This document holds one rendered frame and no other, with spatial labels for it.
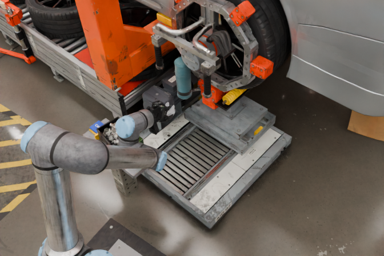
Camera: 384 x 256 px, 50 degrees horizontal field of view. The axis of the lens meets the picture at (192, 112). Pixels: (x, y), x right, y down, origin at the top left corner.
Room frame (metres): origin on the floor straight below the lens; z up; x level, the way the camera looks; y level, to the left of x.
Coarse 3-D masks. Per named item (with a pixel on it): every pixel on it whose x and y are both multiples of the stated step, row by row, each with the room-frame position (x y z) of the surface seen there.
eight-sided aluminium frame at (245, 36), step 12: (192, 0) 1.81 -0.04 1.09; (204, 0) 1.76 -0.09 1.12; (216, 0) 1.76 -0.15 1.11; (180, 12) 1.93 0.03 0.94; (228, 12) 1.66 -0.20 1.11; (180, 24) 1.95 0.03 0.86; (180, 36) 1.94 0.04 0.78; (240, 36) 1.60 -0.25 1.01; (252, 36) 1.61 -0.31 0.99; (180, 48) 1.90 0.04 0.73; (252, 48) 1.56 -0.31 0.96; (252, 60) 1.57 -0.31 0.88; (192, 72) 1.83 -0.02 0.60; (216, 84) 1.71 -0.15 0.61; (228, 84) 1.65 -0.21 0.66; (240, 84) 1.59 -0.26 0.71
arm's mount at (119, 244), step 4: (120, 240) 0.91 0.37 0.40; (116, 244) 0.89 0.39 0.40; (120, 244) 0.89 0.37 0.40; (124, 244) 0.89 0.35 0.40; (112, 248) 0.87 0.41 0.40; (116, 248) 0.87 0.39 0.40; (120, 248) 0.87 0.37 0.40; (124, 248) 0.87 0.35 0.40; (128, 248) 0.87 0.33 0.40; (112, 252) 0.85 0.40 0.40; (116, 252) 0.85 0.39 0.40; (120, 252) 0.85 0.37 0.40; (124, 252) 0.85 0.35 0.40; (128, 252) 0.85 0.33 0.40; (132, 252) 0.85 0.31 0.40; (136, 252) 0.84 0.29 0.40
